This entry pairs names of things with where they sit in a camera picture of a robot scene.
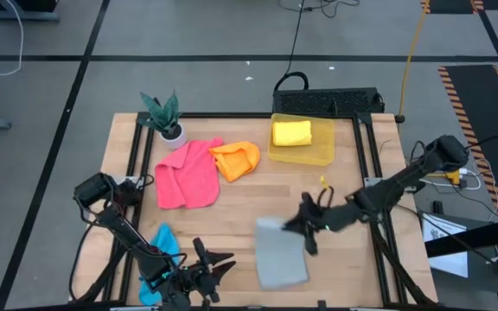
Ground orange microfiber towel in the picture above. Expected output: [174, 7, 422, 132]
[208, 141, 262, 183]

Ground yellow hanging cable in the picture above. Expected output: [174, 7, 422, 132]
[394, 0, 431, 125]

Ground blue microfiber towel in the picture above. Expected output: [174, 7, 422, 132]
[138, 222, 182, 307]

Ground yellow translucent plastic bin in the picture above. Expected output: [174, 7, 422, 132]
[267, 112, 336, 168]

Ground black hanging cable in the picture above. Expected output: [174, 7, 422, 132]
[273, 0, 310, 92]

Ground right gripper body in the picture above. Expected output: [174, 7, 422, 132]
[299, 192, 361, 257]

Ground large hazard striped floor mat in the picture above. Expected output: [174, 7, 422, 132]
[437, 64, 498, 220]

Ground black aluminium table frame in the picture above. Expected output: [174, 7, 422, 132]
[69, 111, 438, 311]

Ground grey microfiber towel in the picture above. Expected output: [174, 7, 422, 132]
[254, 217, 311, 291]

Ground black perforated computer case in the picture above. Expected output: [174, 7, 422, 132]
[271, 87, 386, 117]

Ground black stand bar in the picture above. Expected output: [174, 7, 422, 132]
[424, 214, 498, 259]

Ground snake plant in white pot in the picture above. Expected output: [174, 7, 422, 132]
[138, 89, 188, 151]

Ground pink microfiber towel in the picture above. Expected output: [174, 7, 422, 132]
[154, 136, 225, 211]

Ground yellow microfiber towel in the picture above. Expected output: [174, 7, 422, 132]
[271, 120, 314, 148]

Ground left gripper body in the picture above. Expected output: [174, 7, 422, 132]
[156, 236, 222, 311]

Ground small hazard striped floor mat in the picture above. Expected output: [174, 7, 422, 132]
[420, 0, 485, 15]

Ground white paper sheet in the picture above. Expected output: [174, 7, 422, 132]
[421, 213, 469, 278]

